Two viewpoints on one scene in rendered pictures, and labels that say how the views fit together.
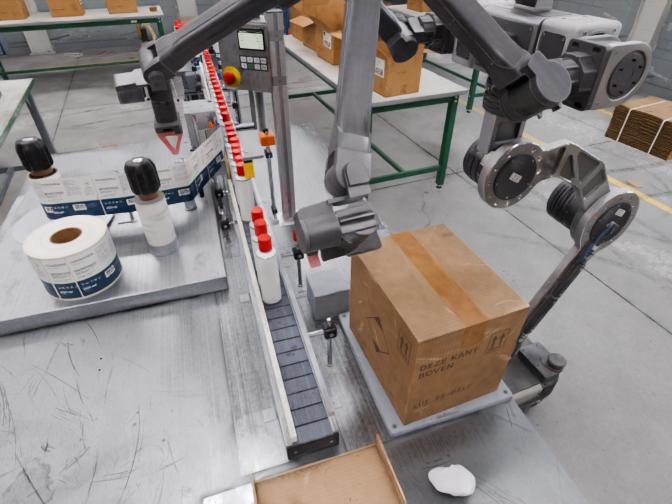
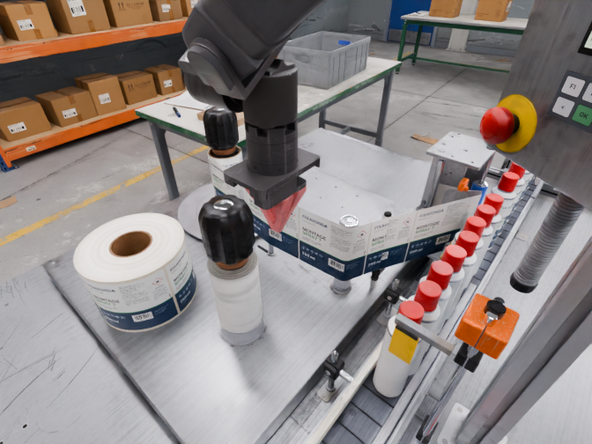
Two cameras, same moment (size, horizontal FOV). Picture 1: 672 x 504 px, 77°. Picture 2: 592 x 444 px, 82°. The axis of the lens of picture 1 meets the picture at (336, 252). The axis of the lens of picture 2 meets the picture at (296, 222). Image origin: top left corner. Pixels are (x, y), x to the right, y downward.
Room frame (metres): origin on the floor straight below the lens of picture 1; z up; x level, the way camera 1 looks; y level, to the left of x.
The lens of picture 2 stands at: (0.94, 0.13, 1.47)
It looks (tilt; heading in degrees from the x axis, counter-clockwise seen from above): 38 degrees down; 59
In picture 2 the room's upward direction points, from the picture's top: straight up
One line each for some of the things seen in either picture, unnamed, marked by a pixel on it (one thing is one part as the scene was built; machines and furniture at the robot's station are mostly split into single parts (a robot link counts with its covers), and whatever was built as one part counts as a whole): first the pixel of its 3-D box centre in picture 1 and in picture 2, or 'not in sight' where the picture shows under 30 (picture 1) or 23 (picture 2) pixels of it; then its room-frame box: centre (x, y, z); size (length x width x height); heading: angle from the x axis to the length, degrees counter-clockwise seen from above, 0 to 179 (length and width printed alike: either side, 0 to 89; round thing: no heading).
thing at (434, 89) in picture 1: (350, 103); not in sight; (3.86, -0.13, 0.39); 2.20 x 0.80 x 0.78; 22
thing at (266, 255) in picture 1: (268, 269); not in sight; (0.83, 0.17, 0.98); 0.05 x 0.05 x 0.20
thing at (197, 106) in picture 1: (198, 106); (463, 149); (1.59, 0.52, 1.14); 0.14 x 0.11 x 0.01; 18
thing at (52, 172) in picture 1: (47, 181); (225, 162); (1.20, 0.92, 1.04); 0.09 x 0.09 x 0.29
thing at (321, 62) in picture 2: not in sight; (324, 57); (2.44, 2.21, 0.91); 0.60 x 0.40 x 0.22; 25
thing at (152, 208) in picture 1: (152, 206); (234, 274); (1.06, 0.54, 1.03); 0.09 x 0.09 x 0.30
